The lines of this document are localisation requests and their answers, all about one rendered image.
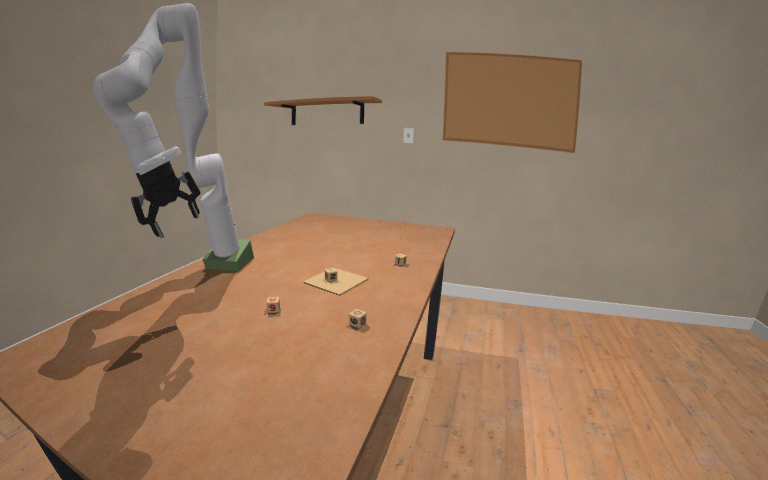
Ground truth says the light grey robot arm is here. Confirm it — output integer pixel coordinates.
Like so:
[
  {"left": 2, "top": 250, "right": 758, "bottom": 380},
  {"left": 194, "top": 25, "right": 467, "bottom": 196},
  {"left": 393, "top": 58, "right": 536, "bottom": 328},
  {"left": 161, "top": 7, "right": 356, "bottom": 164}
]
[{"left": 93, "top": 3, "right": 240, "bottom": 257}]

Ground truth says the tan flat mat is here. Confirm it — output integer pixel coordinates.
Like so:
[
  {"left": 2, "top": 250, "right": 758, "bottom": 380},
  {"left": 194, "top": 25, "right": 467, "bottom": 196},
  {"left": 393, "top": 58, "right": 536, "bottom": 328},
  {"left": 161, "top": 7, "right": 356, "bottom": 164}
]
[{"left": 303, "top": 268, "right": 369, "bottom": 296}]

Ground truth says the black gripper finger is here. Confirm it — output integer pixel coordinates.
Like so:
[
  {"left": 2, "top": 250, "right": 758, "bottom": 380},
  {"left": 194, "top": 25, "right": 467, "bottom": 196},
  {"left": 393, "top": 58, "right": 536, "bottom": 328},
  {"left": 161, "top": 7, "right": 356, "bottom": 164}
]
[
  {"left": 167, "top": 172, "right": 201, "bottom": 218},
  {"left": 131, "top": 191, "right": 164, "bottom": 238}
]

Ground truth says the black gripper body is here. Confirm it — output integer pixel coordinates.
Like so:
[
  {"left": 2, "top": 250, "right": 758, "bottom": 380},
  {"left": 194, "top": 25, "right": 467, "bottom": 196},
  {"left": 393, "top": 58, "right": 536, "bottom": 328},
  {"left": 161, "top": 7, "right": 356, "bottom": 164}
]
[{"left": 136, "top": 161, "right": 180, "bottom": 207}]

